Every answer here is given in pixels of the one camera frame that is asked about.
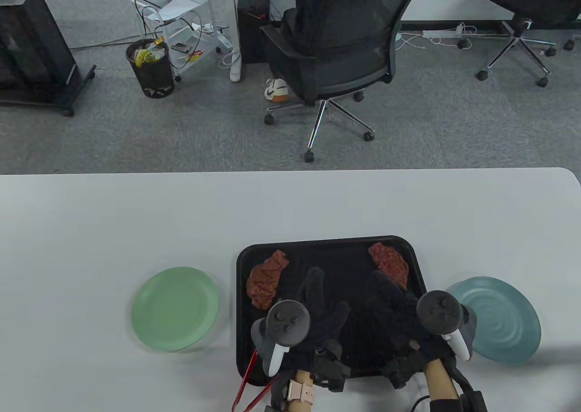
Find person's left forearm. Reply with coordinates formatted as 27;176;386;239
272;370;316;412

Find red-handled metal kitchen tongs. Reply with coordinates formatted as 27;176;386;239
231;348;277;412

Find teal blue plate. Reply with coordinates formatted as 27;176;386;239
447;276;542;365

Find green plate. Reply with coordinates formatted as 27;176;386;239
131;267;220;353

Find black mesh waste bin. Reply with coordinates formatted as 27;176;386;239
126;39;176;98

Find white wire cart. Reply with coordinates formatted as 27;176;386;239
123;0;234;82

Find grey tracking controller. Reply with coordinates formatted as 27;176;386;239
417;290;478;362
251;299;311;377

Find black mesh office chair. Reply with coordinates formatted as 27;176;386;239
260;0;429;163

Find pink wrist watch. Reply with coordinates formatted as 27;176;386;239
288;382;315;404

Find white paper sheets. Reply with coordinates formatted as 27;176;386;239
157;0;202;22

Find black wheeled cabinet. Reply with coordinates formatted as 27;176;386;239
0;0;97;117

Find person's right forearm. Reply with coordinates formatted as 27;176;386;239
424;360;487;412

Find person's right hand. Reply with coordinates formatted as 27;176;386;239
363;271;451;367

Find black plastic tray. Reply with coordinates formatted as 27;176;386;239
236;236;429;387

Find black computer tower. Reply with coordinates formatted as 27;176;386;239
237;0;271;64

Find person's left hand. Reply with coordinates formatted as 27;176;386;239
290;267;351;373

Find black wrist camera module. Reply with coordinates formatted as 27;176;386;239
381;353;426;389
313;352;352;392

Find chunky red steak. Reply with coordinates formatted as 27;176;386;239
368;243;409;290

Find long red steak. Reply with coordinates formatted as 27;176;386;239
246;250;290;309

